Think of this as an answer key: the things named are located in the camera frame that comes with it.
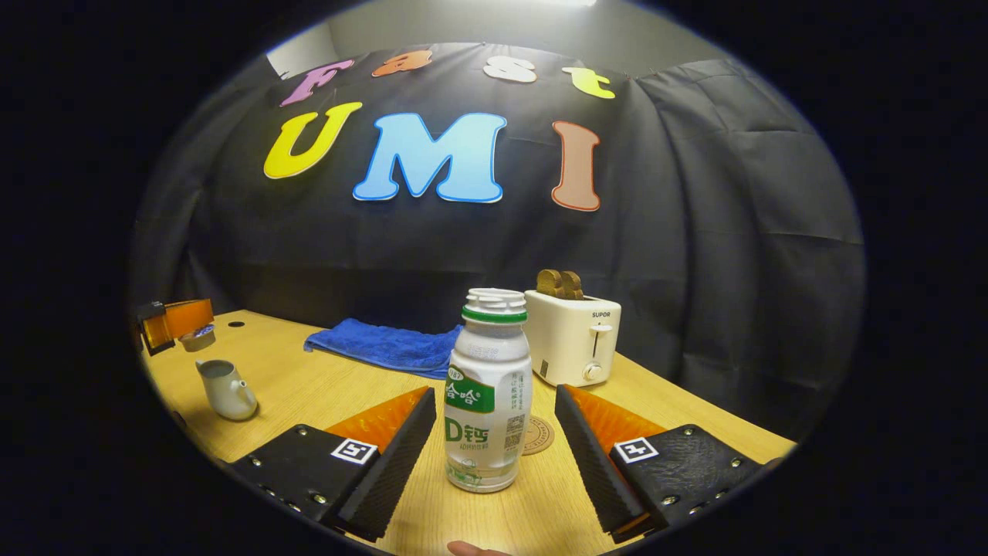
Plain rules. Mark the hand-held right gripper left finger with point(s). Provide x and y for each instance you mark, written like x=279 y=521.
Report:
x=401 y=455

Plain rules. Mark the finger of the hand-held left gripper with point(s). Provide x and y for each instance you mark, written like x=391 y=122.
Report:
x=189 y=316

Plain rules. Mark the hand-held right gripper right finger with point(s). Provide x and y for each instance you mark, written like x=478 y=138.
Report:
x=590 y=455

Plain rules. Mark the white teacup lid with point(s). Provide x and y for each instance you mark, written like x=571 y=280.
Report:
x=198 y=340

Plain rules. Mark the round wooden coaster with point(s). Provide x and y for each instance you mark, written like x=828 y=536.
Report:
x=540 y=436

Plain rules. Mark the white ceramic teacup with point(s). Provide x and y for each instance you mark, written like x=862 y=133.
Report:
x=228 y=395

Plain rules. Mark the white plastic water bottle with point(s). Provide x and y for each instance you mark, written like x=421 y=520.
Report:
x=486 y=371

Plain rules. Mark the blue towel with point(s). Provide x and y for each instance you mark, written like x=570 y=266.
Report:
x=378 y=347

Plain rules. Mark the white toaster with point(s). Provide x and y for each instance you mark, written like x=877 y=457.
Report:
x=567 y=336

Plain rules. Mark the black backdrop cloth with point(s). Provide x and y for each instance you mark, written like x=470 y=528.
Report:
x=695 y=270

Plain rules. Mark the long ceiling light panel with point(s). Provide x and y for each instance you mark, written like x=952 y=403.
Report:
x=571 y=2

